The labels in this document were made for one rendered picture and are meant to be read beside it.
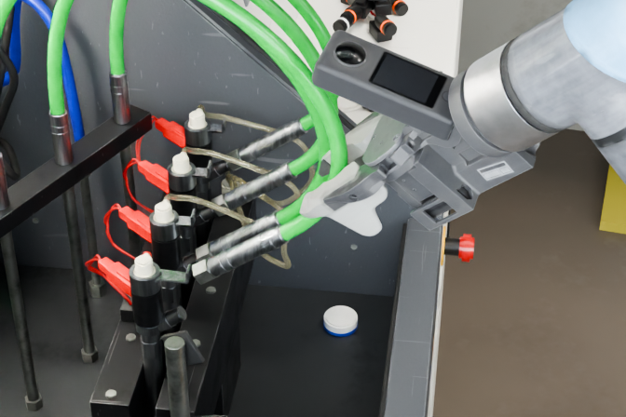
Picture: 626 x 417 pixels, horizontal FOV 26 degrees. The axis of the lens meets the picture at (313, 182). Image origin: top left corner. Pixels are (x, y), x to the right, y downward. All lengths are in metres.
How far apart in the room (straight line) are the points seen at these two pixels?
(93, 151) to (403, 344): 0.37
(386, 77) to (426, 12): 0.86
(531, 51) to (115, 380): 0.56
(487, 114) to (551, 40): 0.08
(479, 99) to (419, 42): 0.83
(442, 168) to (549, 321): 1.83
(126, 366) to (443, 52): 0.68
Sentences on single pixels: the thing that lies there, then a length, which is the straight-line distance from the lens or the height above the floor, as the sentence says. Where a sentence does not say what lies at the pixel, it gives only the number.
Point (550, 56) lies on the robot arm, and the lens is 0.94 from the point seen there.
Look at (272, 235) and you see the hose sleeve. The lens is 1.17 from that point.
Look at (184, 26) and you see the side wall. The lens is 1.44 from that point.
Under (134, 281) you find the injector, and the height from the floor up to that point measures 1.10.
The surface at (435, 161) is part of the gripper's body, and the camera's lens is 1.05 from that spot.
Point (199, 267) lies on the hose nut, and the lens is 1.21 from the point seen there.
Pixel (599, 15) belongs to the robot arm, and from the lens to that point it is 0.92.
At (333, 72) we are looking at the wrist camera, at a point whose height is 1.35.
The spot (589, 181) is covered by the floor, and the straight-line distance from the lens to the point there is 3.27.
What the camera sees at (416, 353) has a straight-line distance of 1.37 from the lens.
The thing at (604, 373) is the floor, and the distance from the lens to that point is 2.77.
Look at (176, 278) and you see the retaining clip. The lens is 1.22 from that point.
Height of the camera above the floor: 1.88
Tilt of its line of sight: 36 degrees down
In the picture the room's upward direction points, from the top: straight up
